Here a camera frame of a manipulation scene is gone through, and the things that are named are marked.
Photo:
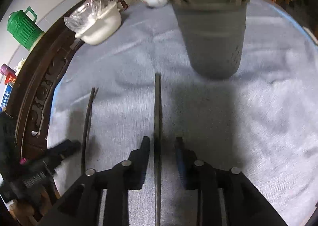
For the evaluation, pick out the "carved dark wooden table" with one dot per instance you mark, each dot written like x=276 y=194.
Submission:
x=37 y=86

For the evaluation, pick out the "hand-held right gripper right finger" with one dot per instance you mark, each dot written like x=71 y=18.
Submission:
x=179 y=158

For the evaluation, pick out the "grey utensil holder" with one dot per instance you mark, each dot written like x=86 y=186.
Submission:
x=213 y=37

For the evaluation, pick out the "green thermos jug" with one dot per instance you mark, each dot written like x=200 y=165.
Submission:
x=23 y=29

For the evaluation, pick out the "red and purple packet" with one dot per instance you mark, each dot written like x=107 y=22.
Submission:
x=8 y=75

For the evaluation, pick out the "white bowl with plastic wrap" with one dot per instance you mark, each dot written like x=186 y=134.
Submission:
x=99 y=29

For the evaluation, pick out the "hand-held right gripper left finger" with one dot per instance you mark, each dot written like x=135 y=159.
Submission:
x=145 y=149

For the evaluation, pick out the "blue printed packet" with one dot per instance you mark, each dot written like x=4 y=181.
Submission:
x=6 y=96

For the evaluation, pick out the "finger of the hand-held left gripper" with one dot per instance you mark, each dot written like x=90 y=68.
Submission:
x=67 y=147

